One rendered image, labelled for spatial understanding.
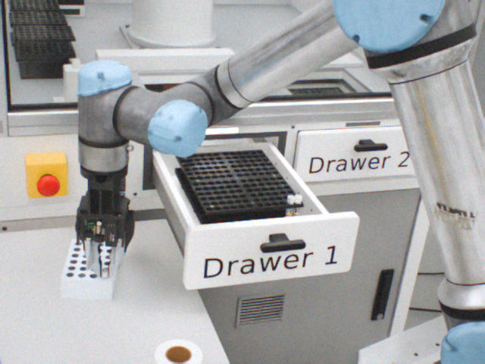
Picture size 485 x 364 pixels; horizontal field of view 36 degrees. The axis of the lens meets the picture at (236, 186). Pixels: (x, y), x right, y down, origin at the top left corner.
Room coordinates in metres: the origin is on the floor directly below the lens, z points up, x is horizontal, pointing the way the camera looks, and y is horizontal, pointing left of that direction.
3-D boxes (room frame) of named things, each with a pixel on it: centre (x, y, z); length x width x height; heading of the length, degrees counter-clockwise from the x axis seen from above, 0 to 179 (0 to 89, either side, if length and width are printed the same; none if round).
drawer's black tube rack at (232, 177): (1.20, 0.00, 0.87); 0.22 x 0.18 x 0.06; 20
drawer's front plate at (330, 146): (1.42, -0.25, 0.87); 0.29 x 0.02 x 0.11; 110
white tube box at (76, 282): (1.04, 0.24, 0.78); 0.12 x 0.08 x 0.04; 5
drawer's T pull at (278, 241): (0.99, -0.08, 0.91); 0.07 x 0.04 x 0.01; 110
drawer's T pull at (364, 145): (1.40, -0.26, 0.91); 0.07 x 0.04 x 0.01; 110
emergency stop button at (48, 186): (1.15, 0.34, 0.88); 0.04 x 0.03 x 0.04; 110
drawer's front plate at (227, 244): (1.01, -0.07, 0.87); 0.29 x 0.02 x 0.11; 110
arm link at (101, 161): (0.98, 0.20, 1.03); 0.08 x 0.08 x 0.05
